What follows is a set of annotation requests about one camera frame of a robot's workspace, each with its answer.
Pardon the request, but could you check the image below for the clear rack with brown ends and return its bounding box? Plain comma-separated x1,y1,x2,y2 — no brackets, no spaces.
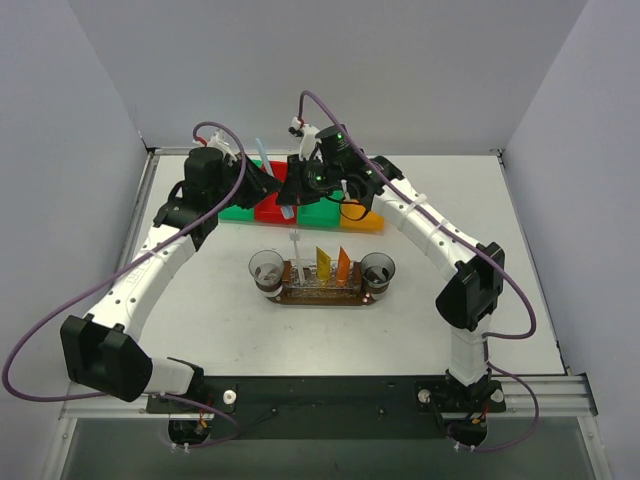
281,260,362,298

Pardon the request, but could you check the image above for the yellow bin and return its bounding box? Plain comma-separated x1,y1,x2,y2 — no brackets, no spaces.
339,200,385,233

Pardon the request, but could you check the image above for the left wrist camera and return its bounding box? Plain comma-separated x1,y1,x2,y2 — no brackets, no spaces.
206,129,237,165

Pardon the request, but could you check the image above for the left green bin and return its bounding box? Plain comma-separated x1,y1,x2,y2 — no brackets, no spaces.
219,159,262,221

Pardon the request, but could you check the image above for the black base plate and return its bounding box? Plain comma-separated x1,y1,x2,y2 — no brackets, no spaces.
146,375,506,441

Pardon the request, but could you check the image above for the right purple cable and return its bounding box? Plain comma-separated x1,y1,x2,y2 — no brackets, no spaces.
297,90,541,454

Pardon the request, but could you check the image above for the middle green bin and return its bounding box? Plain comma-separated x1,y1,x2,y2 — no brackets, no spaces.
297,199,341,229

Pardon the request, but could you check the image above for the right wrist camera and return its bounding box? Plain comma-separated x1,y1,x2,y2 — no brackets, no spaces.
288,117,319,161

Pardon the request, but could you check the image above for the green bin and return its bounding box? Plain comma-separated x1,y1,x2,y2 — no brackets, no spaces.
297,199,341,229
219,159,262,221

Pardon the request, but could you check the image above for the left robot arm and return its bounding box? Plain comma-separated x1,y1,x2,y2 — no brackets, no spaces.
60,147,282,412

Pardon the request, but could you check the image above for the white toothbrush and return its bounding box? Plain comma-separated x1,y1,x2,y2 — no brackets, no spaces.
289,229,306,286

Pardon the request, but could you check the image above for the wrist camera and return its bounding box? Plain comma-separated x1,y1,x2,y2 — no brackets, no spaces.
288,117,319,161
206,129,237,165

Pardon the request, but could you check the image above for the red bin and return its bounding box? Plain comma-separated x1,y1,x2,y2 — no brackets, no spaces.
254,161,297,225

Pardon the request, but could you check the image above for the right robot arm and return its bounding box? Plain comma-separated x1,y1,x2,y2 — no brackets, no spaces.
277,118,505,387

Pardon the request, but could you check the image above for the brown wooden oval tray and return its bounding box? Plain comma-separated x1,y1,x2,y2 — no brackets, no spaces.
268,285,388,307

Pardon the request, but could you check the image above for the dark tinted cup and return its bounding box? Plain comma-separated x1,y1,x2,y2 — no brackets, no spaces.
360,252,396,301

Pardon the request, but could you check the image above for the clear plastic cup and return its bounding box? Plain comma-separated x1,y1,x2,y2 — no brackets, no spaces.
248,250,284,300

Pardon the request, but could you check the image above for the orange toothpaste tube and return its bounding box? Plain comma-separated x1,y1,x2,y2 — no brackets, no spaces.
335,247,351,286
316,247,331,283

